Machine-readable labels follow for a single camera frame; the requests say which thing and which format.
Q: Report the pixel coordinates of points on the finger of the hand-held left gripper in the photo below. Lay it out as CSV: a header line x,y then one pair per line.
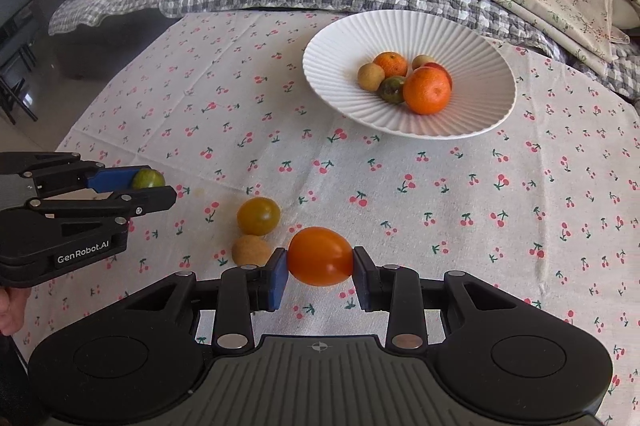
x,y
150,201
112,178

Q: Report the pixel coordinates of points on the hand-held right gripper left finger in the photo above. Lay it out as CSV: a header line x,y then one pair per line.
x,y
277,278

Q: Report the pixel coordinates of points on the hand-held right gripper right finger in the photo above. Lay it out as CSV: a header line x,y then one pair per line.
x,y
362,281

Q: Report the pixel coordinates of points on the light green tomato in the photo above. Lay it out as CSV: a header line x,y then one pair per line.
x,y
150,179

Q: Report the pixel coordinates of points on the orange tomato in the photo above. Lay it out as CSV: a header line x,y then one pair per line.
x,y
320,256

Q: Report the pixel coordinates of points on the dark green tomato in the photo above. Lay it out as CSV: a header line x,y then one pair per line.
x,y
391,90

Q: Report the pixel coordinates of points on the large orange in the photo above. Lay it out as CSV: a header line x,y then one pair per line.
x,y
427,91

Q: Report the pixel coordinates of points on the small orange tangerine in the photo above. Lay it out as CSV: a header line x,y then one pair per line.
x,y
391,64

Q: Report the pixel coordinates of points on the red tomato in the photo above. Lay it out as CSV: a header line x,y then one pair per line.
x,y
443,70

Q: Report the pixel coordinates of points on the white ribbed plate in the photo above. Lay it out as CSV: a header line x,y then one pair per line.
x,y
340,55

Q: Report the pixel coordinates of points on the person's left hand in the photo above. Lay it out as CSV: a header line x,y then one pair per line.
x,y
11,313

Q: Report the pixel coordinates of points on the yellow green tomato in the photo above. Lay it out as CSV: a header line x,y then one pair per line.
x,y
258,216

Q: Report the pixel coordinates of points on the cherry print tablecloth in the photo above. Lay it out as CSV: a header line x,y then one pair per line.
x,y
450,206

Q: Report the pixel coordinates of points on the floral beige cloth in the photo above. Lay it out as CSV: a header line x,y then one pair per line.
x,y
550,0

